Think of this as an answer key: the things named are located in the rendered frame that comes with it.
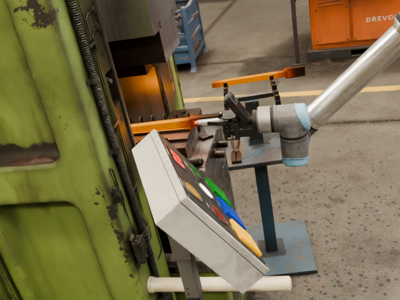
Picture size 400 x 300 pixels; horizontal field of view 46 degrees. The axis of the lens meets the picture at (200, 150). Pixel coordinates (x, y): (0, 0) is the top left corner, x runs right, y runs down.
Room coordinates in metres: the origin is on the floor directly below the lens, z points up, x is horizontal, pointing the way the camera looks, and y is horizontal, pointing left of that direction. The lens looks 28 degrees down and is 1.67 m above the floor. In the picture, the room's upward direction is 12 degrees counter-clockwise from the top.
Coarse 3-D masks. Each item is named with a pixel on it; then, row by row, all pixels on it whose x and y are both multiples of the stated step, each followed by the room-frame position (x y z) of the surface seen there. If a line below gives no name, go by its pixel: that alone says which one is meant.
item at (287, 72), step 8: (272, 72) 2.03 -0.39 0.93; (280, 72) 2.01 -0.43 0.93; (288, 72) 2.01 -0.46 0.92; (296, 72) 2.00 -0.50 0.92; (304, 72) 2.00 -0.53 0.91; (216, 80) 2.07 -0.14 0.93; (224, 80) 2.05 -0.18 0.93; (232, 80) 2.03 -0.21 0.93; (240, 80) 2.03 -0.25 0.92; (248, 80) 2.02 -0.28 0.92; (256, 80) 2.02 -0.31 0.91
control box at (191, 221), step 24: (144, 144) 1.03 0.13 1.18; (168, 144) 1.04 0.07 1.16; (144, 168) 0.92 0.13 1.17; (168, 168) 0.85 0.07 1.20; (168, 192) 0.78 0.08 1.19; (192, 192) 0.78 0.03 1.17; (168, 216) 0.72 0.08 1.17; (192, 216) 0.73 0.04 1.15; (216, 216) 0.78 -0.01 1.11; (192, 240) 0.73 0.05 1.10; (216, 240) 0.74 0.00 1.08; (240, 240) 0.77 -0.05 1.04; (216, 264) 0.74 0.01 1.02; (240, 264) 0.74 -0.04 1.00; (264, 264) 0.76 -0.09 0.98; (240, 288) 0.74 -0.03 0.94
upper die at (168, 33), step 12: (168, 24) 1.47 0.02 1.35; (156, 36) 1.37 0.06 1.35; (168, 36) 1.44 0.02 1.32; (120, 48) 1.40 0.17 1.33; (132, 48) 1.39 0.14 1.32; (144, 48) 1.38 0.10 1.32; (156, 48) 1.37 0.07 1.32; (168, 48) 1.42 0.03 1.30; (120, 60) 1.40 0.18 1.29; (132, 60) 1.39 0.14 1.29; (144, 60) 1.38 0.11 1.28; (156, 60) 1.37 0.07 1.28
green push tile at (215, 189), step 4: (208, 180) 1.03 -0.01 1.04; (208, 184) 1.02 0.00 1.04; (212, 184) 1.02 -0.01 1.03; (212, 188) 0.99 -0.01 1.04; (216, 188) 1.01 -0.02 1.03; (216, 192) 0.98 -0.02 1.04; (220, 192) 1.01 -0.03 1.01; (220, 196) 0.98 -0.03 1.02; (224, 196) 1.01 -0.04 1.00; (224, 200) 0.98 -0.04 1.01; (228, 200) 1.01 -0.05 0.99; (228, 204) 0.98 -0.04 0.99
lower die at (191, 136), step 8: (184, 128) 1.47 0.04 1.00; (136, 136) 1.50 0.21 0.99; (144, 136) 1.49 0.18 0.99; (168, 136) 1.45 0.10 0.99; (176, 136) 1.44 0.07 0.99; (184, 136) 1.42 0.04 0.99; (192, 136) 1.47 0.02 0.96; (136, 144) 1.45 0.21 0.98; (176, 144) 1.40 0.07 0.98; (184, 144) 1.39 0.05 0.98; (192, 144) 1.45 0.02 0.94; (184, 152) 1.36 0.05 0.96; (192, 152) 1.43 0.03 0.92
